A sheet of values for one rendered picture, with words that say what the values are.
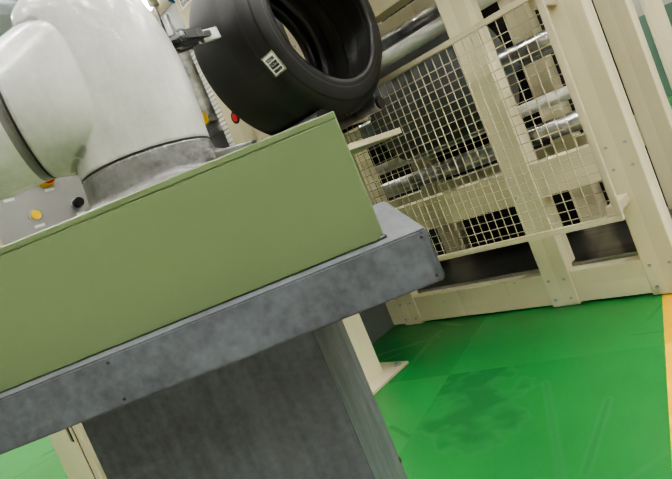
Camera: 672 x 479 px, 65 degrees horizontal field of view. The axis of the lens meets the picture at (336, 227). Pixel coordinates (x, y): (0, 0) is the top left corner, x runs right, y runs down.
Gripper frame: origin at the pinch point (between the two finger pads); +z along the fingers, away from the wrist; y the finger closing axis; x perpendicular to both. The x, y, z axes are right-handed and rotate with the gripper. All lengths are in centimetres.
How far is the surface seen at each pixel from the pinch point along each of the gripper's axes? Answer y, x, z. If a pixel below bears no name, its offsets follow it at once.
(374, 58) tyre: -13, 24, 46
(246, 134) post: 31.4, 25.1, 21.8
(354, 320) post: 27, 101, 20
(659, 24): 4, 103, 568
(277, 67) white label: -10.9, 16.2, 6.5
